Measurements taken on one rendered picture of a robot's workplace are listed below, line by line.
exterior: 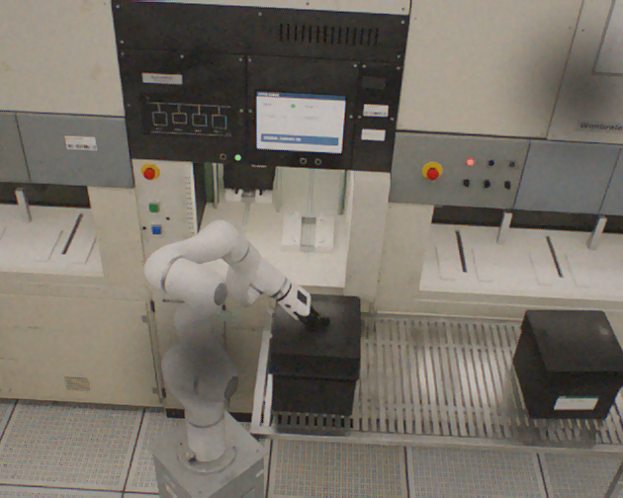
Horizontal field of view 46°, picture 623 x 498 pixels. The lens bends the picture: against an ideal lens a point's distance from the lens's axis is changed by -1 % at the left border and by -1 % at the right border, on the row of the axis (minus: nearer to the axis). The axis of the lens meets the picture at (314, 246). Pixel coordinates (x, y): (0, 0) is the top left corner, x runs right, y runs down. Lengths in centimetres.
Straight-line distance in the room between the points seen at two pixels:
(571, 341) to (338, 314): 78
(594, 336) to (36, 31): 205
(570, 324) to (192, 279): 139
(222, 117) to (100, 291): 96
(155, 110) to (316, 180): 115
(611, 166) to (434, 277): 79
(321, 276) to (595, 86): 121
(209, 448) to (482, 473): 147
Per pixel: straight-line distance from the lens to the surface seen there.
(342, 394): 249
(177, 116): 248
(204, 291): 184
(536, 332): 263
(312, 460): 338
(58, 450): 354
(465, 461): 348
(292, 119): 243
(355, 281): 277
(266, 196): 325
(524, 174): 260
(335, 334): 241
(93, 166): 265
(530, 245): 323
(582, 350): 262
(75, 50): 246
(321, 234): 304
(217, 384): 212
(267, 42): 232
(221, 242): 193
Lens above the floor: 278
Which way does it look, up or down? 39 degrees down
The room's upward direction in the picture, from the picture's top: 3 degrees clockwise
